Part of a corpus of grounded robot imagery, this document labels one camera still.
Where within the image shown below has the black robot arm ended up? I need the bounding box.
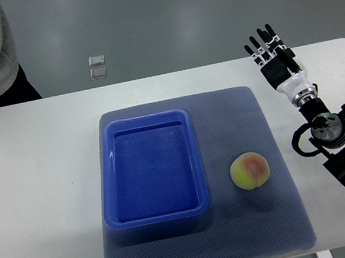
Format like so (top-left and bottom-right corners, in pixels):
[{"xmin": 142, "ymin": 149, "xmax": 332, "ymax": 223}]
[{"xmin": 244, "ymin": 24, "xmax": 345, "ymax": 187}]

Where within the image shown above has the metal floor plate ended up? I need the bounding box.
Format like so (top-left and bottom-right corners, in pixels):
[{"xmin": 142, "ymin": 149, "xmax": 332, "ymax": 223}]
[
  {"xmin": 90, "ymin": 67, "xmax": 107, "ymax": 80},
  {"xmin": 88, "ymin": 54, "xmax": 105, "ymax": 67}
]

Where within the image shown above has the blue plastic tray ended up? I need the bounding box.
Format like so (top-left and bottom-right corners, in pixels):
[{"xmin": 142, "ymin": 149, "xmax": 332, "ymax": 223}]
[{"xmin": 101, "ymin": 109, "xmax": 209, "ymax": 231}]

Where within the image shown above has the blue grey textured mat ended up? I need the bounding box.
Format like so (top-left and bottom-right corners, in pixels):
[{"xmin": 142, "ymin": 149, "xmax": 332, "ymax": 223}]
[{"xmin": 99, "ymin": 87, "xmax": 316, "ymax": 258}]

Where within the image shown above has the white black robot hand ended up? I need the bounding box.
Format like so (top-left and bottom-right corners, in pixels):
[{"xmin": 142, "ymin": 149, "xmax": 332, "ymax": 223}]
[{"xmin": 244, "ymin": 24, "xmax": 318, "ymax": 104}]

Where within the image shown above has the yellow pink peach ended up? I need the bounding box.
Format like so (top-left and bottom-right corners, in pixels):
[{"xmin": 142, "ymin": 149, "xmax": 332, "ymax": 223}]
[{"xmin": 229, "ymin": 152, "xmax": 271, "ymax": 191}]

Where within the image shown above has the lower metal floor plate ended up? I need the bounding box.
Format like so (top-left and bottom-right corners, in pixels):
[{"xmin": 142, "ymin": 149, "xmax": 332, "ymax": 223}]
[{"xmin": 90, "ymin": 67, "xmax": 107, "ymax": 80}]

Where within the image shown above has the upper metal floor plate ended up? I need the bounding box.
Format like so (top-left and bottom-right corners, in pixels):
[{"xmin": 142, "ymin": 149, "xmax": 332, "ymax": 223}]
[{"xmin": 88, "ymin": 54, "xmax": 105, "ymax": 67}]

